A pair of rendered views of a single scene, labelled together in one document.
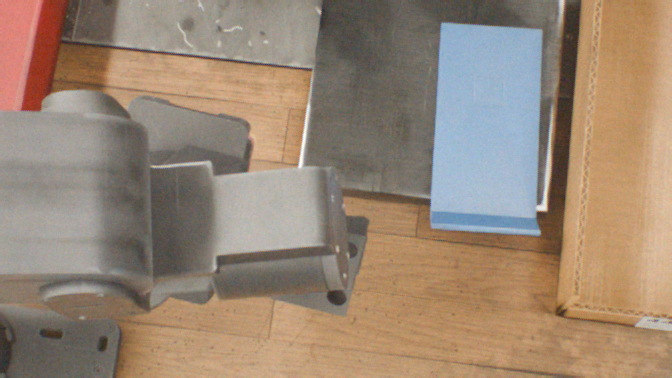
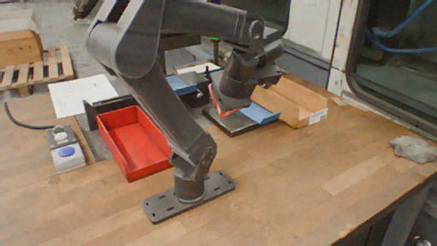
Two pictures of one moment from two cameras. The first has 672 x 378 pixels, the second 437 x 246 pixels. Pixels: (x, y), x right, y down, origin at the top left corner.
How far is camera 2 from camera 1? 71 cm
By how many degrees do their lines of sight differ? 48
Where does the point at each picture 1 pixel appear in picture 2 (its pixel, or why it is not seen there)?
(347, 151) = (235, 125)
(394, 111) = (236, 117)
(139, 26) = not seen: hidden behind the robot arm
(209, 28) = not seen: hidden behind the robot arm
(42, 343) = (206, 181)
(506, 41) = not seen: hidden behind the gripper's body
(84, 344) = (217, 176)
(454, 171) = (256, 117)
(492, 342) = (291, 137)
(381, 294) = (264, 142)
